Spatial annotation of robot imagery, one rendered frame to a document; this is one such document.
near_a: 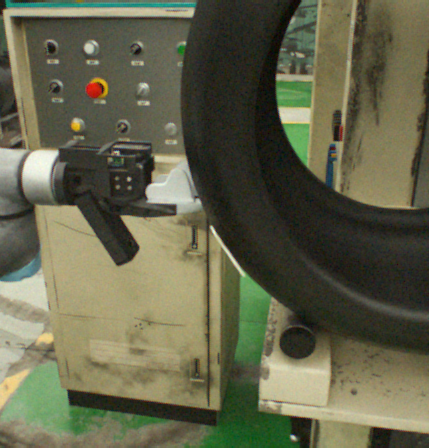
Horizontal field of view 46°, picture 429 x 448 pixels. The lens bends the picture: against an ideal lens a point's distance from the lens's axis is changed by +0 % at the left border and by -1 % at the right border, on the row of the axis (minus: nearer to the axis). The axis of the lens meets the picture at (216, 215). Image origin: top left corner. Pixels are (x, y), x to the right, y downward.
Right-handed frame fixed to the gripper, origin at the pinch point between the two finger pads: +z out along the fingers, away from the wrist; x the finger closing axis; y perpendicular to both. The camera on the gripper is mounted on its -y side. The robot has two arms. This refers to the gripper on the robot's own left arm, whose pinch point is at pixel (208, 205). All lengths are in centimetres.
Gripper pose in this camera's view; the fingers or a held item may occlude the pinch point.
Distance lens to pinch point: 67.3
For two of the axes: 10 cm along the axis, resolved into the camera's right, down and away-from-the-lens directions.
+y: 0.1, -9.2, -4.0
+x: 1.9, -3.9, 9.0
